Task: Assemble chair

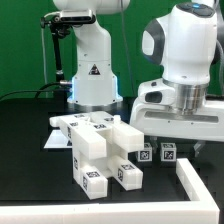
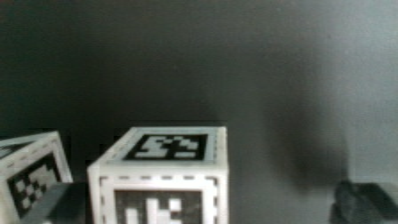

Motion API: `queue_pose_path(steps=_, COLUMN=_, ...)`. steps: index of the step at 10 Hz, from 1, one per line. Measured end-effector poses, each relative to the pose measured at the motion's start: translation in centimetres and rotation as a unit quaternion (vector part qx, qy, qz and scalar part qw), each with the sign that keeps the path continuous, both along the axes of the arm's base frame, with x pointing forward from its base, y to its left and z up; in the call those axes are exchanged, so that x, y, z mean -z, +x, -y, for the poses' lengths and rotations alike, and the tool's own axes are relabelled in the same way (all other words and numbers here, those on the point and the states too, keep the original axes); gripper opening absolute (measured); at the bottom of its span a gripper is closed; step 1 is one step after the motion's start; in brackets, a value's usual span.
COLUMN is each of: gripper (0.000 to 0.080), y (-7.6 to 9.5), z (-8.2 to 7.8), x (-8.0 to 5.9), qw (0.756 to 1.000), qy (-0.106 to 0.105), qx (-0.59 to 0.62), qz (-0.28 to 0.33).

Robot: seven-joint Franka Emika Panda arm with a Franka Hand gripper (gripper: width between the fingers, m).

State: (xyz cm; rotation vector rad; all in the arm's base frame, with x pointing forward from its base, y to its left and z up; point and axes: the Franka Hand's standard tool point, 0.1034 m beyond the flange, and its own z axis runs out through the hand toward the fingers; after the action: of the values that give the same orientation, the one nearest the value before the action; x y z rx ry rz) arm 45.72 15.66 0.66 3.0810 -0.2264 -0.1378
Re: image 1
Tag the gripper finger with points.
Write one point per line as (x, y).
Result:
(198, 146)
(154, 143)

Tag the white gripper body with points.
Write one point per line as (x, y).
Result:
(206, 123)

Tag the white tagged cube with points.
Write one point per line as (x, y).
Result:
(168, 152)
(145, 155)

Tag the white chair back frame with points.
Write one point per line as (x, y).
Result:
(67, 123)

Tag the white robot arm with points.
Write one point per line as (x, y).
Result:
(183, 42)

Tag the white U-shaped fence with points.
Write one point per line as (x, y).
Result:
(200, 209)

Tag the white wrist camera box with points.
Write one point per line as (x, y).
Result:
(156, 92)

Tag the grey mounted camera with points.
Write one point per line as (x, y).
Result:
(83, 16)

